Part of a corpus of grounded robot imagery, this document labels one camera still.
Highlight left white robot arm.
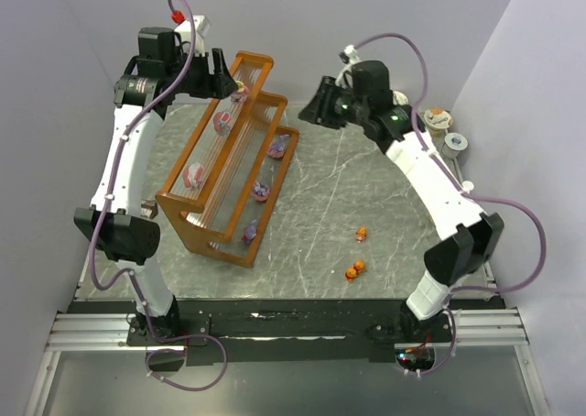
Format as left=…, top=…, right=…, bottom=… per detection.
left=74, top=16, right=237, bottom=341

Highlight orange yogurt cup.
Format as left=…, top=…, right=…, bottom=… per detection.
left=423, top=108, right=453, bottom=137

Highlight brown chocolate bar wrapper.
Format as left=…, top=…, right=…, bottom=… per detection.
left=141, top=200, right=158, bottom=220

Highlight purple cable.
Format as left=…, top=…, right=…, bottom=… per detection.
left=87, top=0, right=198, bottom=334
left=352, top=33, right=547, bottom=378

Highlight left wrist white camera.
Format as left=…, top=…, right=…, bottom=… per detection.
left=174, top=15, right=211, bottom=56

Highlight pink egg toy blue spots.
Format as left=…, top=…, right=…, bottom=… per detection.
left=212, top=110, right=233, bottom=136

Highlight wrist white camera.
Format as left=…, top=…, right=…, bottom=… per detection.
left=335, top=44, right=361, bottom=87
left=174, top=15, right=211, bottom=56

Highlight pink pot toy green top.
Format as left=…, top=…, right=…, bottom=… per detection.
left=230, top=81, right=249, bottom=104

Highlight orange wooden tiered shelf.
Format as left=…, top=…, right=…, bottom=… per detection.
left=156, top=51, right=299, bottom=268

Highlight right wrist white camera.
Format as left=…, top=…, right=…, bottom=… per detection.
left=335, top=44, right=361, bottom=87

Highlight pink egg toy white frill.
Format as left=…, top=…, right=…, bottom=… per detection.
left=181, top=162, right=204, bottom=190

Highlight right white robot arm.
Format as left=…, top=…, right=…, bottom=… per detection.
left=298, top=60, right=504, bottom=322

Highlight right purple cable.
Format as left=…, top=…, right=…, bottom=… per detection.
left=352, top=33, right=547, bottom=378

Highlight white yogurt cup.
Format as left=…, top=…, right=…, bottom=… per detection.
left=393, top=91, right=409, bottom=105

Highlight beige soap pump bottle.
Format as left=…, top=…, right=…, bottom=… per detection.
left=461, top=181, right=474, bottom=193

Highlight small purple bunny toy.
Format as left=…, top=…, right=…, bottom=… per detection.
left=241, top=219, right=257, bottom=246

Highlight pink ball purple bunny toy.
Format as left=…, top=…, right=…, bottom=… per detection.
left=251, top=181, right=271, bottom=203

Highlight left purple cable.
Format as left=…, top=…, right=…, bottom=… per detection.
left=87, top=0, right=198, bottom=334

